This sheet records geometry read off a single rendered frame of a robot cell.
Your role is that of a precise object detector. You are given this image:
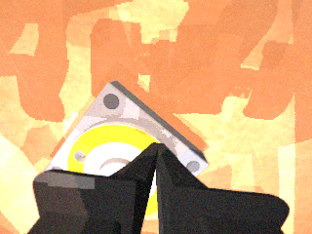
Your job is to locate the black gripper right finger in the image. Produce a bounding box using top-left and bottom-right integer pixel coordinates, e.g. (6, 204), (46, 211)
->
(155, 143), (290, 234)

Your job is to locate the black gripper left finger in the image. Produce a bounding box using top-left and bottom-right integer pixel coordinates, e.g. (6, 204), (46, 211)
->
(32, 142), (158, 234)

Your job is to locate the yellow round plate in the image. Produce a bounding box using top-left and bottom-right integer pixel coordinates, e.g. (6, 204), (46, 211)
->
(67, 121), (168, 216)

